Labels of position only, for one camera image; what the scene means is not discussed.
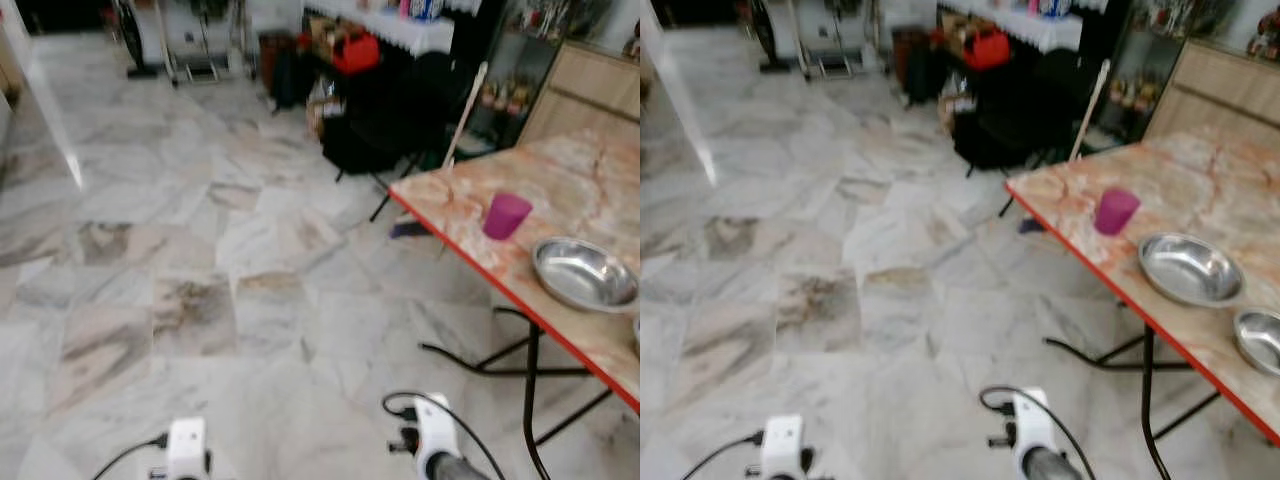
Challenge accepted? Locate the large steel bowl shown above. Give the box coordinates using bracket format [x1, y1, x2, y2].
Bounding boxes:
[1138, 233, 1247, 308]
[532, 237, 640, 315]

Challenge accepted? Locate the purple plastic cup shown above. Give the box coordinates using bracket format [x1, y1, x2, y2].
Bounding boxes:
[1093, 188, 1142, 237]
[482, 193, 533, 241]

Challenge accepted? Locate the light wooden cabinet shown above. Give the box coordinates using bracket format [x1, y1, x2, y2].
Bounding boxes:
[1143, 38, 1280, 143]
[518, 40, 641, 151]

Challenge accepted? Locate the dark shelf with jars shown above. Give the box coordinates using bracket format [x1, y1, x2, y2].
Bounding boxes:
[468, 0, 563, 151]
[1095, 0, 1186, 151]

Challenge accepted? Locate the black standing fan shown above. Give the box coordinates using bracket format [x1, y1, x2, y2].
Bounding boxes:
[108, 0, 161, 79]
[748, 0, 798, 74]

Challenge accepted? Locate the black chair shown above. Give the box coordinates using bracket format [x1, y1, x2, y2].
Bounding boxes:
[950, 50, 1096, 173]
[320, 52, 471, 179]

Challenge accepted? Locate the white appliance on stand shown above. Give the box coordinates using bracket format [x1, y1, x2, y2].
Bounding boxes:
[158, 0, 251, 86]
[795, 0, 881, 81]

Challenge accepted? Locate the white lace tablecloth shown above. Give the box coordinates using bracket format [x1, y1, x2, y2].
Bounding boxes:
[303, 0, 457, 57]
[938, 0, 1087, 54]

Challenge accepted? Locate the red bag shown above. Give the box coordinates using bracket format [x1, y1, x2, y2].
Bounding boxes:
[965, 27, 1013, 72]
[332, 30, 382, 76]

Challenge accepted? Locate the small steel bowl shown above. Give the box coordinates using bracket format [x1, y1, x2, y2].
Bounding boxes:
[1232, 308, 1280, 378]

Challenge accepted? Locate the black metal table leg frame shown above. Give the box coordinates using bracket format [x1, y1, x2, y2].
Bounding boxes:
[420, 305, 613, 480]
[1045, 325, 1221, 480]

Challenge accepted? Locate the wooden broom handle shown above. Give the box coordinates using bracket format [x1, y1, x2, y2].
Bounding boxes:
[1068, 58, 1112, 163]
[443, 62, 490, 169]

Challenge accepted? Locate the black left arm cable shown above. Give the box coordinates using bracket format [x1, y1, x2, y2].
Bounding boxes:
[688, 430, 765, 480]
[92, 432, 169, 480]

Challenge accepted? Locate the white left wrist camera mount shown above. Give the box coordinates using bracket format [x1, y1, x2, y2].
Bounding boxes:
[165, 418, 211, 480]
[761, 415, 807, 480]

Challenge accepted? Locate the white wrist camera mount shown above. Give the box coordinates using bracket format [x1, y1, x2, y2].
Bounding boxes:
[1010, 388, 1060, 473]
[412, 393, 464, 479]
[761, 415, 807, 480]
[165, 418, 211, 480]

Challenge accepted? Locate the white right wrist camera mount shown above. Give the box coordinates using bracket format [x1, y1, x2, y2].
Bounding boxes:
[1010, 388, 1060, 473]
[412, 393, 464, 479]

